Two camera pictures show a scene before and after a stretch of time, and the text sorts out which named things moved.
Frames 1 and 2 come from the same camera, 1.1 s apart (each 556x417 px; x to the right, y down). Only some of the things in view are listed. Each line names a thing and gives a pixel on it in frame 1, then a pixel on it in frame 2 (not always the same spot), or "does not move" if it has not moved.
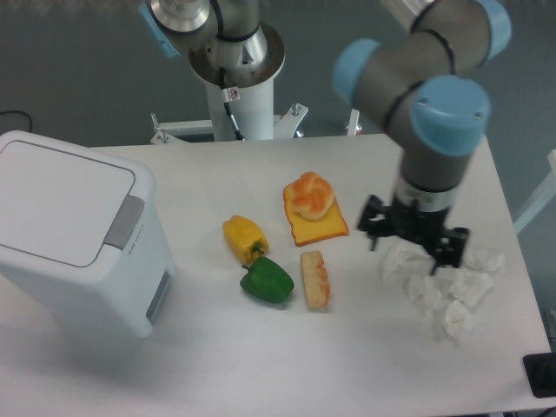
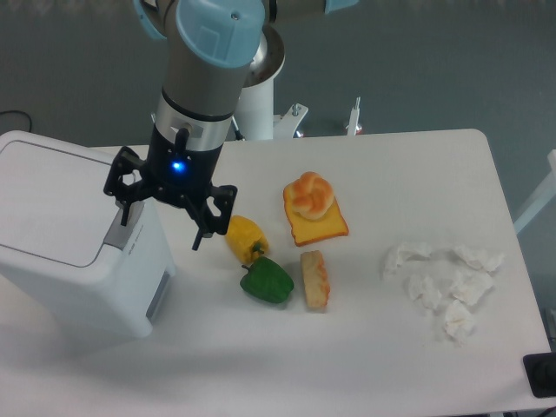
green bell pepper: (268, 280) does not move
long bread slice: (315, 279) does not move
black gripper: (407, 220) -> (180, 175)
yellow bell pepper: (245, 239) does not move
